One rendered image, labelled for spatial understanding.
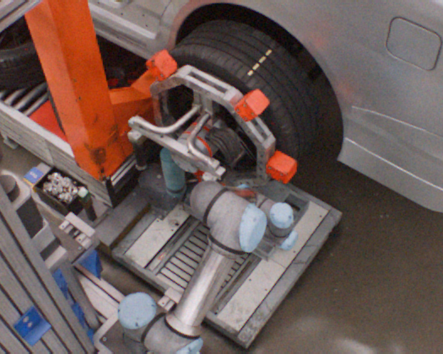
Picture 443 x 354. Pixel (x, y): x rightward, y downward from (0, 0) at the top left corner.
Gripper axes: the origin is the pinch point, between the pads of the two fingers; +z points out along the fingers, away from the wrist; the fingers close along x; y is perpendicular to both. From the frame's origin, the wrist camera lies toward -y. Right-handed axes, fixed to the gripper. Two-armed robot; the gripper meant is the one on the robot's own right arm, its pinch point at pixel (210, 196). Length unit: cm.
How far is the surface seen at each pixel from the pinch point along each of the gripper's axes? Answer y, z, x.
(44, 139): -45, 106, -2
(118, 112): -4, 57, -14
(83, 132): 2, 58, 6
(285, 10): 55, 0, -46
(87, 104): 17, 55, 2
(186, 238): -77, 27, -13
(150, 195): -49, 43, -9
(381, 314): -83, -70, -34
